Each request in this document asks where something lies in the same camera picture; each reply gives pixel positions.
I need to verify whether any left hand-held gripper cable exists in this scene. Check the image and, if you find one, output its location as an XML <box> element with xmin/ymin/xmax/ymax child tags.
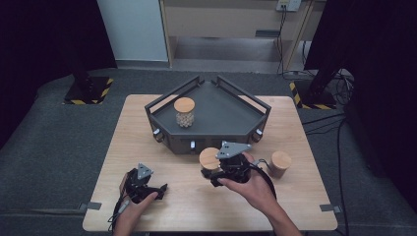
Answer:
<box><xmin>107</xmin><ymin>195</ymin><xmax>133</xmax><ymax>233</ymax></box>

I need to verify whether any black metal corner rack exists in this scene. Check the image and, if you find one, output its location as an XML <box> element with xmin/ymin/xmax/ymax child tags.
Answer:
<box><xmin>144</xmin><ymin>75</ymin><xmax>272</xmax><ymax>155</ymax></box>

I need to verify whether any wooden-lid jar with beige contents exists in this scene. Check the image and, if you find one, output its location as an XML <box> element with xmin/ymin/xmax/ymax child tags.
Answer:
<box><xmin>199</xmin><ymin>147</ymin><xmax>221</xmax><ymax>175</ymax></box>

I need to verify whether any light wooden cabinet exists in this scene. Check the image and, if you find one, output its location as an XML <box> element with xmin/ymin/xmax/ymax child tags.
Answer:
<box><xmin>158</xmin><ymin>0</ymin><xmax>327</xmax><ymax>72</ymax></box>

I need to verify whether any person's left hand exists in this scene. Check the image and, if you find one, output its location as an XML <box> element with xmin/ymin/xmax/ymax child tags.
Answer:
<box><xmin>118</xmin><ymin>171</ymin><xmax>159</xmax><ymax>228</ymax></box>

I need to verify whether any wooden-lid jar with pale balls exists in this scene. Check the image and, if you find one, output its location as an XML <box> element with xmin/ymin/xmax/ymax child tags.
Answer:
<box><xmin>173</xmin><ymin>96</ymin><xmax>196</xmax><ymax>129</ymax></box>

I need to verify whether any right hand-held gripper cable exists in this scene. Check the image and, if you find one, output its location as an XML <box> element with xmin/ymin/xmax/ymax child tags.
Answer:
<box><xmin>250</xmin><ymin>158</ymin><xmax>278</xmax><ymax>202</ymax></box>

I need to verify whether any long black floor cable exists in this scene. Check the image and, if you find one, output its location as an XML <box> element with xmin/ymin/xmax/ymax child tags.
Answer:
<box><xmin>301</xmin><ymin>112</ymin><xmax>351</xmax><ymax>236</ymax></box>

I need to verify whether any black curtain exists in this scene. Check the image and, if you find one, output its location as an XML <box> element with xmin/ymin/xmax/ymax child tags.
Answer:
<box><xmin>304</xmin><ymin>0</ymin><xmax>417</xmax><ymax>206</ymax></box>
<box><xmin>0</xmin><ymin>0</ymin><xmax>118</xmax><ymax>149</ymax></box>

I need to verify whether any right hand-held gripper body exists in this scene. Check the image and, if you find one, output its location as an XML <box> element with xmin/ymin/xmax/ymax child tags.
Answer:
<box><xmin>215</xmin><ymin>141</ymin><xmax>253</xmax><ymax>184</ymax></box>

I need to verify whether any black socket cable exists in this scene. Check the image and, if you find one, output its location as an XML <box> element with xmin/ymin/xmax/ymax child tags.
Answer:
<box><xmin>275</xmin><ymin>5</ymin><xmax>288</xmax><ymax>77</ymax></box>

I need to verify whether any wall power socket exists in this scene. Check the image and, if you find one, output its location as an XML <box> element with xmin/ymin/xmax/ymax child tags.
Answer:
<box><xmin>275</xmin><ymin>0</ymin><xmax>302</xmax><ymax>13</ymax></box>

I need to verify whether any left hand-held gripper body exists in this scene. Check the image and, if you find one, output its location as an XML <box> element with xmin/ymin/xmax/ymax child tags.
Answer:
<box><xmin>125</xmin><ymin>162</ymin><xmax>159</xmax><ymax>205</ymax></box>

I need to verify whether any black stand with striped base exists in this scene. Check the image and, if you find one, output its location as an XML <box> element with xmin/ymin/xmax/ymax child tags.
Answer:
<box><xmin>62</xmin><ymin>58</ymin><xmax>115</xmax><ymax>106</ymax></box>
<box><xmin>289</xmin><ymin>65</ymin><xmax>342</xmax><ymax>111</ymax></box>

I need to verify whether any wooden-lid jar with brown contents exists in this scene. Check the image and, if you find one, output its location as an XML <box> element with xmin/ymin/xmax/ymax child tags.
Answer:
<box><xmin>267</xmin><ymin>150</ymin><xmax>293</xmax><ymax>180</ymax></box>

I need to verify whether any white panel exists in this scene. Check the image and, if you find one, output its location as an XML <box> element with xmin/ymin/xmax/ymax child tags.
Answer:
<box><xmin>96</xmin><ymin>0</ymin><xmax>169</xmax><ymax>63</ymax></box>

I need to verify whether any hand-held gripper cable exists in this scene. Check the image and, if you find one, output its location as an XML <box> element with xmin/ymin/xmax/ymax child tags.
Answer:
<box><xmin>250</xmin><ymin>158</ymin><xmax>278</xmax><ymax>202</ymax></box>
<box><xmin>107</xmin><ymin>195</ymin><xmax>133</xmax><ymax>233</ymax></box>

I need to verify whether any grey tape strip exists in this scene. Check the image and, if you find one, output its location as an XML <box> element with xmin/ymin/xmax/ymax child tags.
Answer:
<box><xmin>319</xmin><ymin>204</ymin><xmax>343</xmax><ymax>214</ymax></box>
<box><xmin>78</xmin><ymin>202</ymin><xmax>103</xmax><ymax>211</ymax></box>

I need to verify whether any tangled black cable bundle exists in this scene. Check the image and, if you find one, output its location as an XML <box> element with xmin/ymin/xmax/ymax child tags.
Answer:
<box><xmin>332</xmin><ymin>72</ymin><xmax>356</xmax><ymax>106</ymax></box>

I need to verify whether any person's right hand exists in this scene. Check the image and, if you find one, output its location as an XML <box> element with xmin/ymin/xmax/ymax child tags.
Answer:
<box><xmin>217</xmin><ymin>151</ymin><xmax>280</xmax><ymax>214</ymax></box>

